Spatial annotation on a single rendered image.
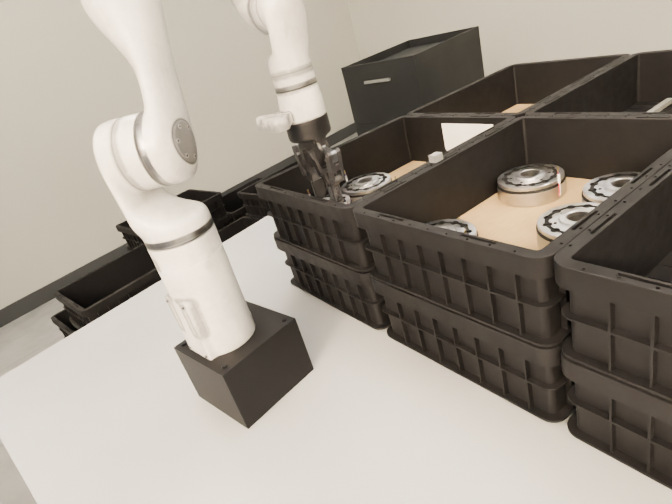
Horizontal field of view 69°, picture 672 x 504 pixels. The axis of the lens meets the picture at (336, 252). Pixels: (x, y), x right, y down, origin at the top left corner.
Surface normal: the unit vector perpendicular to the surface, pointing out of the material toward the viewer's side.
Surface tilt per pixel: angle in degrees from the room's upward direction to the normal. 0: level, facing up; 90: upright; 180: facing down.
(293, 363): 90
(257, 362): 90
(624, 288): 90
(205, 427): 0
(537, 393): 90
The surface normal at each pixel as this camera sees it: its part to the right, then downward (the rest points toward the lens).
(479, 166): 0.58, 0.22
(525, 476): -0.26, -0.86
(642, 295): -0.77, 0.46
